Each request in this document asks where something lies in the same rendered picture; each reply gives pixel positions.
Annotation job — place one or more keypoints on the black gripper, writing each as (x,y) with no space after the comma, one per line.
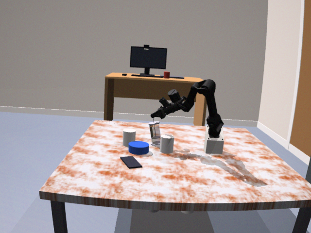
(161,112)

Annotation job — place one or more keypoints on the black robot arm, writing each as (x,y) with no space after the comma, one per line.
(207,89)

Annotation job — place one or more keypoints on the blue short cylinder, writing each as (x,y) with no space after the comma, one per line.
(138,147)

